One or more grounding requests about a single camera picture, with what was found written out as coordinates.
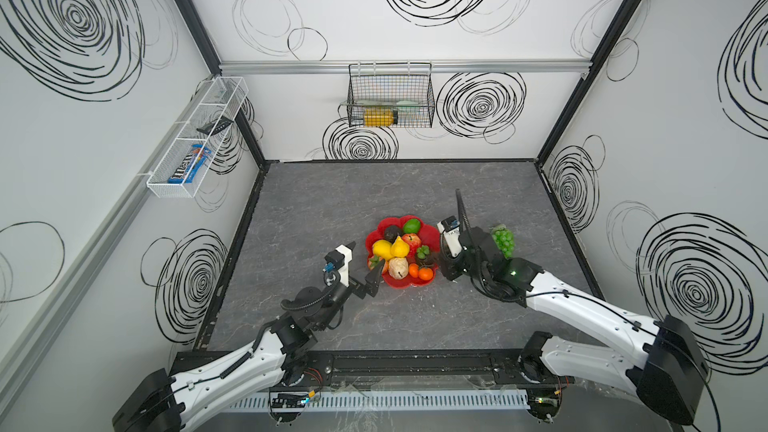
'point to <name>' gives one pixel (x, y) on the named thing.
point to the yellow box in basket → (380, 117)
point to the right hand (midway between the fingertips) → (438, 249)
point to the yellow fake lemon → (382, 248)
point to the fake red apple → (413, 241)
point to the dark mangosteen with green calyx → (425, 258)
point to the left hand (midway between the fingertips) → (369, 253)
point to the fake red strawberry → (373, 261)
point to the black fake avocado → (391, 233)
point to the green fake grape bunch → (504, 239)
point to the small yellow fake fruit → (399, 248)
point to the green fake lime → (412, 226)
